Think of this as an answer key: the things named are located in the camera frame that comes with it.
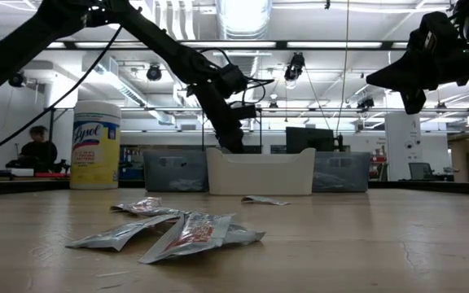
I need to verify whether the white drug facts packet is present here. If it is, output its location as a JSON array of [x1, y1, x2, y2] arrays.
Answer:
[[221, 222, 267, 247], [65, 213, 179, 252]]

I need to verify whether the black ceiling spotlight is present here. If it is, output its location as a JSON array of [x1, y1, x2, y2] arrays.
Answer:
[[356, 96, 376, 111], [283, 51, 307, 82], [145, 63, 164, 82], [8, 71, 27, 89]]

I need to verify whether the rig light bar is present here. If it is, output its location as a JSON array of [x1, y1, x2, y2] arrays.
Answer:
[[0, 39, 413, 51]]

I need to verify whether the white plastic bin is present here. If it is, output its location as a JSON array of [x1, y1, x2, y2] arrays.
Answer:
[[205, 146, 317, 196]]

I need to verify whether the silver ventilation duct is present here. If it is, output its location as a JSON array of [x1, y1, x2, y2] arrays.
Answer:
[[217, 0, 272, 41]]

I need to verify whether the black office chair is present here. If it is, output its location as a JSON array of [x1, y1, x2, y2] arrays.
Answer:
[[407, 161, 436, 181]]

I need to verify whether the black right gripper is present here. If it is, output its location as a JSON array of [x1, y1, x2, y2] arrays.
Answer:
[[366, 11, 469, 116]]

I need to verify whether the person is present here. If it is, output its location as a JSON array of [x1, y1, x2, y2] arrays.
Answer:
[[16, 125, 59, 174]]

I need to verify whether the black metal table frame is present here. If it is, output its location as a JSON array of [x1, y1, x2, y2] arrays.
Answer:
[[0, 178, 469, 197]]

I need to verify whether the translucent grey plastic bin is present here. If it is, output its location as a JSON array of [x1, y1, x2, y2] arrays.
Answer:
[[142, 150, 210, 193], [312, 151, 372, 193]]

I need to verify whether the yellow Lysol wipes canister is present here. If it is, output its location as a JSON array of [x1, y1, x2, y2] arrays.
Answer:
[[69, 100, 122, 190]]

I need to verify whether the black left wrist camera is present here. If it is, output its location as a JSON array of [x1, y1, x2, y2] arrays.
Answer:
[[217, 63, 249, 99]]

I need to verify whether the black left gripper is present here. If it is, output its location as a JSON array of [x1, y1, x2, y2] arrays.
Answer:
[[186, 80, 258, 155]]

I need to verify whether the white square pillar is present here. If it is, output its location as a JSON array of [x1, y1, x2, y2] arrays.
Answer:
[[384, 111, 423, 181]]

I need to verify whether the black computer monitor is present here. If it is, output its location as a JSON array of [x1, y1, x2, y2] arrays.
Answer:
[[285, 126, 336, 155]]

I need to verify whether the white packet red label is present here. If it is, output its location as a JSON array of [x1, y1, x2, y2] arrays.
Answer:
[[111, 196, 187, 217], [241, 195, 291, 207], [138, 210, 236, 265]]

